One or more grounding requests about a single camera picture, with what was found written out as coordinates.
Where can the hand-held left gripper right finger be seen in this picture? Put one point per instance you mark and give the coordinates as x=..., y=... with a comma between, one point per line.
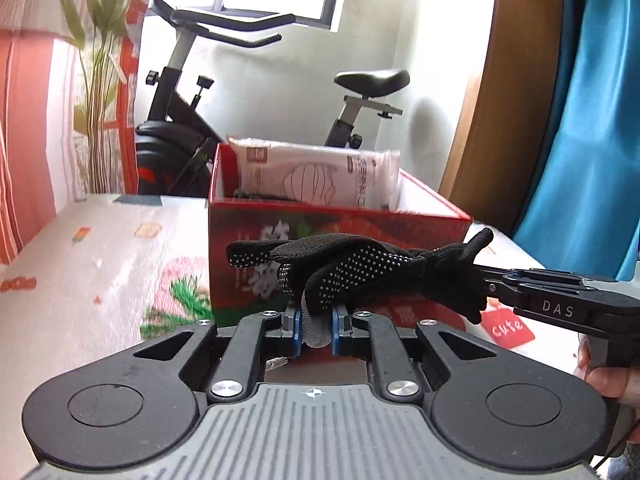
x=334, y=334

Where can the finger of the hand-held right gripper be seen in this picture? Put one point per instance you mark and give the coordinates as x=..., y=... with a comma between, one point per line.
x=550, y=275
x=500, y=292

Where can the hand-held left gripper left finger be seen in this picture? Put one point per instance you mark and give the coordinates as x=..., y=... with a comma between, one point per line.
x=297, y=334

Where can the black dotted work glove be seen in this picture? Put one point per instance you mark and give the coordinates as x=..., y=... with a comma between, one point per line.
x=350, y=270
x=450, y=270

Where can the red cardboard box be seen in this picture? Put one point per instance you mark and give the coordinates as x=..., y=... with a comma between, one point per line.
x=240, y=230

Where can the white face mask packet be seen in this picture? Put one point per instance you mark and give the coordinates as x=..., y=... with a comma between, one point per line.
x=310, y=175

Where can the person's right hand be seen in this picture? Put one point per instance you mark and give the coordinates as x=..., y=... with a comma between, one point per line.
x=615, y=384

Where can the blue curtain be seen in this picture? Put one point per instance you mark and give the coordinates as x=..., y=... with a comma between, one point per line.
x=590, y=110

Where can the wooden door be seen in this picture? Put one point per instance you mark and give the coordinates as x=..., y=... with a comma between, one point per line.
x=505, y=110

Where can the black exercise bike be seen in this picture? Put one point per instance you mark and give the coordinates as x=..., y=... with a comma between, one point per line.
x=165, y=135

